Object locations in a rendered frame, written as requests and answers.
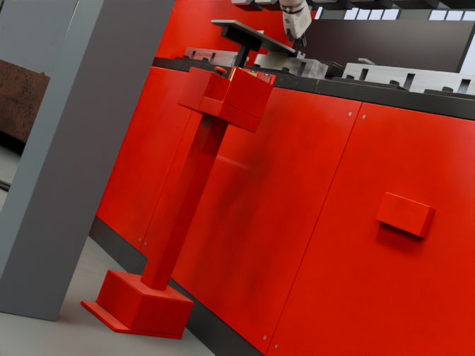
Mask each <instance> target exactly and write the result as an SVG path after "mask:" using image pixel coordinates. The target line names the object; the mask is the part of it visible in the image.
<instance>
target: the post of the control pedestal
mask: <svg viewBox="0 0 475 356"><path fill-rule="evenodd" d="M227 127H228V123H227V122H225V121H222V120H220V119H217V118H215V117H212V116H209V115H207V114H203V115H202V118H201V121H200V123H199V126H198V129H197V132H196V134H195V136H194V140H193V141H192V145H191V147H190V149H189V152H188V155H187V158H186V160H185V162H184V166H183V168H182V171H181V173H180V177H179V179H178V181H177V184H176V187H175V190H174V192H173V195H172V198H171V199H170V203H169V205H168V209H167V210H166V213H165V216H164V218H163V221H162V224H161V226H160V229H159V232H158V235H157V237H156V240H155V243H154V245H153V248H152V250H151V253H150V256H149V258H148V261H147V264H146V267H145V269H144V271H143V275H142V276H141V280H140V281H141V282H142V283H144V284H145V285H147V286H148V287H150V288H153V289H157V290H166V288H167V286H168V283H169V280H170V277H171V275H172V272H173V269H174V267H175V264H176V262H177V259H178V256H179V254H180V251H181V248H182V245H183V243H184V240H185V237H186V236H187V232H188V230H189V227H190V225H191V222H192V219H193V217H194V214H195V211H196V209H197V206H198V204H199V200H200V198H201V195H202V193H203V190H204V187H205V185H206V182H207V179H208V178H209V174H210V172H211V169H212V167H213V164H214V161H215V159H216V156H217V153H218V150H219V148H220V146H221V142H222V140H223V137H224V135H225V132H226V129H227Z"/></svg>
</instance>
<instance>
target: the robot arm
mask: <svg viewBox="0 0 475 356"><path fill-rule="evenodd" d="M279 3H280V7H281V9H283V25H284V30H285V33H286V36H289V41H290V42H293V41H294V40H295V42H296V45H297V46H299V47H305V45H306V44H307V43H306V39H305V31H306V29H307V28H308V26H309V25H310V24H311V21H312V20H311V15H310V10H309V8H308V5H307V2H306V0H279Z"/></svg>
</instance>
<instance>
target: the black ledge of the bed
mask: <svg viewBox="0 0 475 356"><path fill-rule="evenodd" d="M152 66H157V67H161V68H166V69H174V70H178V71H186V72H189V71H190V69H191V67H194V68H198V69H203V70H206V71H211V72H214V73H216V70H215V67H216V66H219V65H214V64H204V63H199V62H193V61H183V60H178V59H168V58H162V57H155V58H154V60H153V63H152ZM219 67H221V68H223V69H225V70H226V71H227V73H226V74H223V76H222V77H224V78H229V75H230V72H231V71H232V67H229V66H219ZM252 71H255V70H252ZM258 72H262V73H267V74H271V75H274V76H277V77H276V80H275V83H274V87H278V88H286V89H291V90H299V91H303V92H308V93H315V94H320V95H328V96H332V97H340V98H345V99H350V100H357V101H361V102H369V103H374V104H379V105H387V106H391V107H398V108H403V109H411V110H416V111H420V112H428V113H432V114H440V115H445V116H449V117H457V118H462V119H470V120H474V121H475V100H468V99H462V98H457V97H447V96H442V95H431V94H426V93H416V92H411V91H405V90H395V89H389V88H380V87H375V86H369V85H359V84H353V83H344V82H338V81H328V80H322V79H317V78H308V77H302V76H292V75H286V74H281V73H271V72H266V71H258Z"/></svg>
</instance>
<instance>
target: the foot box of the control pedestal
mask: <svg viewBox="0 0 475 356"><path fill-rule="evenodd" d="M141 276H142V275H135V274H131V273H124V272H120V271H113V270H108V271H107V274H106V276H105V279H104V282H103V284H102V287H101V289H100V293H99V295H98V298H97V300H96V302H97V303H96V302H87V301H81V305H82V306H83V307H85V308H86V309H87V310H88V311H89V312H90V313H91V314H93V315H94V316H96V317H97V318H98V319H99V320H101V321H102V322H103V323H104V324H105V325H106V326H108V327H109V328H110V329H112V330H113V331H114V332H116V333H128V334H135V335H142V336H155V337H161V338H174V339H180V340H181V338H182V334H183V332H184V328H185V326H186V324H187V321H188V318H189V315H190V313H191V311H192V307H193V306H194V302H193V301H191V300H190V299H188V298H187V297H185V296H184V295H182V294H181V293H179V292H178V291H176V290H174V289H173V288H171V287H170V286H169V285H168V286H167V288H166V290H157V289H153V288H150V287H148V286H147V285H145V284H144V283H142V282H141V281H140V280H141Z"/></svg>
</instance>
